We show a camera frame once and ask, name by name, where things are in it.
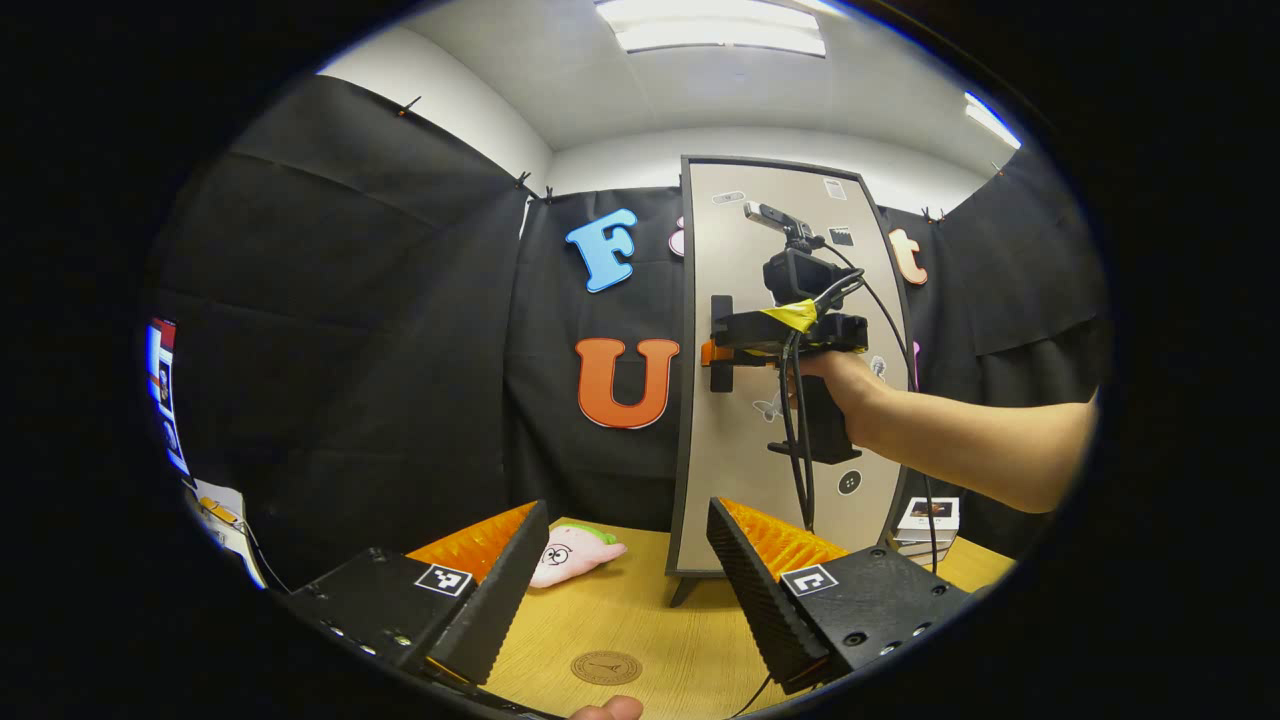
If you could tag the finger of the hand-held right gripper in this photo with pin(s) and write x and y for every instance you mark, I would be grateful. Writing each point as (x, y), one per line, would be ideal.
(745, 335)

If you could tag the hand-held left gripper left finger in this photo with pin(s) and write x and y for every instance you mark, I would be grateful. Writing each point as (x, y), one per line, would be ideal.
(500, 600)

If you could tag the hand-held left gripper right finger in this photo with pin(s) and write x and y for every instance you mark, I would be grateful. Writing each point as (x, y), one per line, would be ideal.
(760, 600)

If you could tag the light grey cabinet door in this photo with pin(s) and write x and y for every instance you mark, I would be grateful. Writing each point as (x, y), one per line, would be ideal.
(730, 250)

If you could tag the round brown coaster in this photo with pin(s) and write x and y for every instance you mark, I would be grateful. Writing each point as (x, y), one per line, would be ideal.
(606, 668)

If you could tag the dark grey cabinet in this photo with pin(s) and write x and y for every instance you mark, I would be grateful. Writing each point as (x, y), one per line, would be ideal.
(680, 590)

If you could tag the pink plush toy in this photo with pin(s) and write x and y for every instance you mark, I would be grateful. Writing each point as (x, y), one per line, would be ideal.
(570, 555)

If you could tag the thin white book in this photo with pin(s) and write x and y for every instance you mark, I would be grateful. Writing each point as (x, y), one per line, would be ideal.
(925, 538)

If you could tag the small ceiling light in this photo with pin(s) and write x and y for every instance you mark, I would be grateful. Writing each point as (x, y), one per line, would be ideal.
(990, 120)

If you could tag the long ceiling light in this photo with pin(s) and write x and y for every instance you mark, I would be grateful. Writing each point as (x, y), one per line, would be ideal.
(715, 25)

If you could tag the white paper sheet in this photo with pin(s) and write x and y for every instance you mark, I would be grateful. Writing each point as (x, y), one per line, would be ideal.
(225, 545)

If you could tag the black backdrop cloth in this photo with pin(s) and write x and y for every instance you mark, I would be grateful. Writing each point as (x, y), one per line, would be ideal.
(350, 350)

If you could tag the computer monitor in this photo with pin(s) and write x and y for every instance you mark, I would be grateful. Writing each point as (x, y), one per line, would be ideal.
(165, 400)

